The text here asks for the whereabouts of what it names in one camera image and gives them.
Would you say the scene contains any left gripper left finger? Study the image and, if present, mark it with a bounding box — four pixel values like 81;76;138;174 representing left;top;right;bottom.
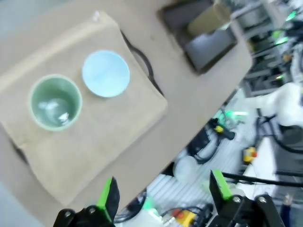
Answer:
53;176;121;227

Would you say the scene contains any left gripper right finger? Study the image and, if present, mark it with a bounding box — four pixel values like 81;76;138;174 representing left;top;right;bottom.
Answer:
209;169;285;227

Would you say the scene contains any beige cloth mat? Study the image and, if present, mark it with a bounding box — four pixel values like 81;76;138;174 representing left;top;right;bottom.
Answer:
0;10;169;206

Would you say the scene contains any light green tall cup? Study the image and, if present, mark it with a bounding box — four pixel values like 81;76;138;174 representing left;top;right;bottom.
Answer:
27;74;83;132

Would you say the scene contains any light blue bowl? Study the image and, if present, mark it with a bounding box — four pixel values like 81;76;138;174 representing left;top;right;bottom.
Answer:
81;49;131;98

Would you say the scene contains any brown tall cup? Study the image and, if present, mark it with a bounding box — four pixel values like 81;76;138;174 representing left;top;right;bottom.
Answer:
187;1;234;36

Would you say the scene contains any white dome lamp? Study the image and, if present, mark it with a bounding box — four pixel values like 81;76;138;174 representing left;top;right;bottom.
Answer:
174;156;198;183

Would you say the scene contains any yellow emergency stop box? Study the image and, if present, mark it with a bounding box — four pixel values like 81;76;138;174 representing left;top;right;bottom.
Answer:
242;146;258;164

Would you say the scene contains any black handheld yellow button controller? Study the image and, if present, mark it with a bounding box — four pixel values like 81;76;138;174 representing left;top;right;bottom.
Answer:
212;118;236;140

